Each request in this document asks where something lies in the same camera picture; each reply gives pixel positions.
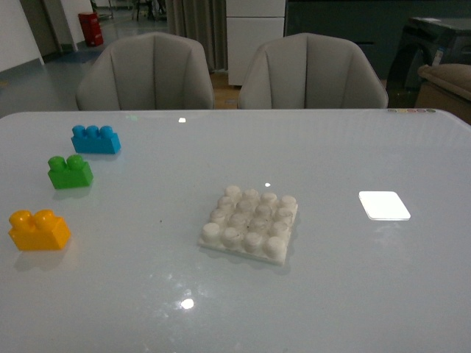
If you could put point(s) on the blue three-stud block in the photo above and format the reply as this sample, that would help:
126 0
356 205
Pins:
94 140

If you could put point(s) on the green two-stud block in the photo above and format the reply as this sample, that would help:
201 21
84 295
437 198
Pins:
74 172

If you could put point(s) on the yellow two-stud block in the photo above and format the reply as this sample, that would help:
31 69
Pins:
42 231

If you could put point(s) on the right grey armchair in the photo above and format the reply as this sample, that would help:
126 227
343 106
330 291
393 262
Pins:
309 71

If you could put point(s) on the grey armchair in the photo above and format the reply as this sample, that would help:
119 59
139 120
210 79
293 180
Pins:
153 71
309 71

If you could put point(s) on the left grey armchair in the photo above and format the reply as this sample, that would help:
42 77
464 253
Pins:
153 71

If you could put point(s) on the white drawer cabinet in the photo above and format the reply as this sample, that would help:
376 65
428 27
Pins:
250 23

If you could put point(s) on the grey curtain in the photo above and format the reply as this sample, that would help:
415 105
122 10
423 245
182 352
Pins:
205 22

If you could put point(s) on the dark grey counter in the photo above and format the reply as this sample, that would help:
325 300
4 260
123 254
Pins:
376 26

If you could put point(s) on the black machine at right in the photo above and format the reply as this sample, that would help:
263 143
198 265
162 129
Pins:
425 41

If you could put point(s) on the beige cushion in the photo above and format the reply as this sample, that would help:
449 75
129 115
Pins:
451 77

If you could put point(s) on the white studded base plate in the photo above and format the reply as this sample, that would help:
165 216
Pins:
251 224

